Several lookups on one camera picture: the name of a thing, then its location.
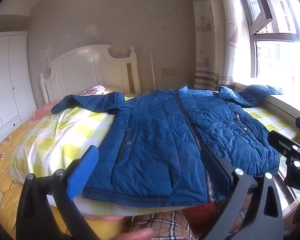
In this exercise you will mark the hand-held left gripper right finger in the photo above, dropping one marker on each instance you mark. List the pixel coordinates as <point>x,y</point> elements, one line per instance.
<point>221,166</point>

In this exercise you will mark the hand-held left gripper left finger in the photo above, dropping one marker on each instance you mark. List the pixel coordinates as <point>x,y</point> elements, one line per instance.
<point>82,173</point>

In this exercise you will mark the blue quilted jacket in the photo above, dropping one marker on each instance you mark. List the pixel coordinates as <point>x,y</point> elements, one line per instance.
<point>160,135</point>

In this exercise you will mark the person's left hand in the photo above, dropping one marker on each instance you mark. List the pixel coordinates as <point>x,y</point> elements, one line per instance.
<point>135,235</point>

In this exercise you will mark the beige window ledge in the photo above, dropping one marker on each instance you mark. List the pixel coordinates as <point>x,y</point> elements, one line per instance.
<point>277,105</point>

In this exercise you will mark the yellow checked quilt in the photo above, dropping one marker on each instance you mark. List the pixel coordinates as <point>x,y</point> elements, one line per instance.
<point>65,135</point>

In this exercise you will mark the orange flower bedsheet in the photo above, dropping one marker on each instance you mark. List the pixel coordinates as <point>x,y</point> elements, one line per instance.
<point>7,140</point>

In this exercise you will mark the pink printed pillow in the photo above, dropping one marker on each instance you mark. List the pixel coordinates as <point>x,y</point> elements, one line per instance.
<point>95,90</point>

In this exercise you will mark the plaid trousers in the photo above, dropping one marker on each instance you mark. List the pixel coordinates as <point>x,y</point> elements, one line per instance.
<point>162,226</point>

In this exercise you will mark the white wooden headboard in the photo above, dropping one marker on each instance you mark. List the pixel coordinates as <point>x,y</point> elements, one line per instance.
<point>77,72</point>

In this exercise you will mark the thin white pole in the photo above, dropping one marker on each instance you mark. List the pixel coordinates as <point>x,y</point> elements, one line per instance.
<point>153,70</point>

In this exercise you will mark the white wardrobe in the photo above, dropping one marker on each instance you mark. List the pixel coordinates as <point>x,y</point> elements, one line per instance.
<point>5,80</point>

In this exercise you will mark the printed beige curtain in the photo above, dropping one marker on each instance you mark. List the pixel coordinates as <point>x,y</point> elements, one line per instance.
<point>212,35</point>

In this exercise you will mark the window with dark frame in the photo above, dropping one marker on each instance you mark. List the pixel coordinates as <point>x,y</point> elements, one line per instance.
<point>277,55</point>

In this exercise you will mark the beige wall socket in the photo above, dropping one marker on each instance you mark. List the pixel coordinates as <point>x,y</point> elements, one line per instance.
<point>168,72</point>

